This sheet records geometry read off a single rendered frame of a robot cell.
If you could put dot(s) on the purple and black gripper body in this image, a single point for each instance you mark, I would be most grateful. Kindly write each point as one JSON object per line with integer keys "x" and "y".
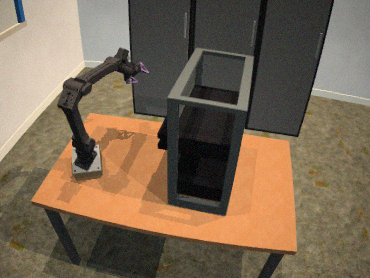
{"x": 129, "y": 71}

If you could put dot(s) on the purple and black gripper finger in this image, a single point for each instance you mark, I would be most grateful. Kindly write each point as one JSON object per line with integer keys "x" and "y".
{"x": 142, "y": 66}
{"x": 128, "y": 80}

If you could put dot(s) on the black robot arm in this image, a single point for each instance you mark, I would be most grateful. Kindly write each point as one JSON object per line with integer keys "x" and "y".
{"x": 71, "y": 96}

